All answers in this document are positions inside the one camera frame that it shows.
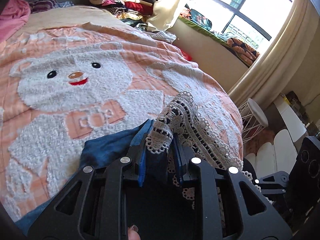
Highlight left hand painted nails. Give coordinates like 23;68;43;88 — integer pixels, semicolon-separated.
127;225;140;240

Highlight black framed window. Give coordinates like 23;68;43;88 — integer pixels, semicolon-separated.
188;0;294;53

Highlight clothes on window sill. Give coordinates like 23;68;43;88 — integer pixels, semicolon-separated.
178;4;260;68

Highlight white wire side table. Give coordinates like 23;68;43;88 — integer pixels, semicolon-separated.
239;98;268;144

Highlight white chair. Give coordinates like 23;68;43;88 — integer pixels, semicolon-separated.
245;98;308;178

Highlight peach bear pattern blanket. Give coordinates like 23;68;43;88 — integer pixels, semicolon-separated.
1;7;243;221

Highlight purple striped cloth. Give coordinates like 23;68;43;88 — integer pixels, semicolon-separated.
28;0;74;14

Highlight cream window curtain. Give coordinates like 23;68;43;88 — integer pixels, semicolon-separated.
148;0;319;106

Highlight pile of folded clothes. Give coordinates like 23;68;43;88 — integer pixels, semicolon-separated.
89;0;176;44

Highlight pink crumpled bedsheet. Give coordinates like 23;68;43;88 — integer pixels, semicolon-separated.
0;0;31;42

